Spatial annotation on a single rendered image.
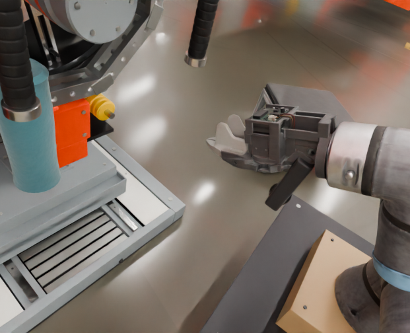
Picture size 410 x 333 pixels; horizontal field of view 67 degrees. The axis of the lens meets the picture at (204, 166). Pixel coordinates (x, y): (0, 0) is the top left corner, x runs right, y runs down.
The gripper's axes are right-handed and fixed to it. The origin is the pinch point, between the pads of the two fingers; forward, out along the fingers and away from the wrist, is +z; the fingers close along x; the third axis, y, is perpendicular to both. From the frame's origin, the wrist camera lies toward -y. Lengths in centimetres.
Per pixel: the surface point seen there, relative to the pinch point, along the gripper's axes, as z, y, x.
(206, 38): 6.8, 16.1, -10.7
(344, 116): 4, -37, -113
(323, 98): 17, -31, -120
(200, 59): 8.5, 12.4, -10.3
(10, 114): 12.1, 13.4, 24.6
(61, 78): 39.8, 10.7, 1.5
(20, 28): 6.9, 22.6, 22.0
